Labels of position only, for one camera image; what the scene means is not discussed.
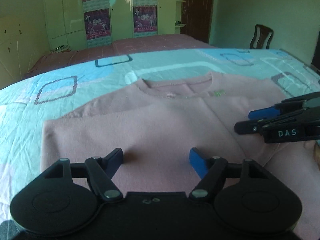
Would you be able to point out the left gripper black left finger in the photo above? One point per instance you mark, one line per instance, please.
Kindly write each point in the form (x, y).
(100, 172)

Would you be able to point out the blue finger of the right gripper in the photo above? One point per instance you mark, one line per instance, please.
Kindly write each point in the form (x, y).
(286, 106)

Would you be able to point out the lower right pink poster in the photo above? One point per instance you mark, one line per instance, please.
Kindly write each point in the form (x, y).
(144, 19)

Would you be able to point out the cream bed headboard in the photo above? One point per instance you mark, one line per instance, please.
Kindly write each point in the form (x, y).
(22, 44)

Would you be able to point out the dark brown wooden door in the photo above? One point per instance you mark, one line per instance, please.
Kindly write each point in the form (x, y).
(196, 17)

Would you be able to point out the lower left pink poster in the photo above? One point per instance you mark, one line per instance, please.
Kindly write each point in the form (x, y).
(97, 24)

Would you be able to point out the pink quilted bed cover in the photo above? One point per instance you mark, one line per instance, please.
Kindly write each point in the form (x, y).
(64, 59)

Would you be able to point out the pale green wardrobe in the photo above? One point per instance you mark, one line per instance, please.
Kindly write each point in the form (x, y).
(66, 28)

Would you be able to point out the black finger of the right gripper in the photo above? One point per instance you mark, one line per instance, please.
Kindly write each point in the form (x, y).
(300, 125)

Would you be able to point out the pink sweatshirt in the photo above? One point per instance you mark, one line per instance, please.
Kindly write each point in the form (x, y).
(157, 123)

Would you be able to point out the dark wooden chair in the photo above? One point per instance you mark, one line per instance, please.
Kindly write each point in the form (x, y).
(262, 37)

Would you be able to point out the light blue patterned bedsheet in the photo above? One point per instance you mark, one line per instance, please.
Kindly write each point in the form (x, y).
(25, 105)

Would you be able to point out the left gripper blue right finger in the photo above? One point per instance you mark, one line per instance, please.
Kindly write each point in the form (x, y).
(212, 172)

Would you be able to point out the corner wall shelves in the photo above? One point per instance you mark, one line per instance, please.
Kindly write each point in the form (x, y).
(178, 21)

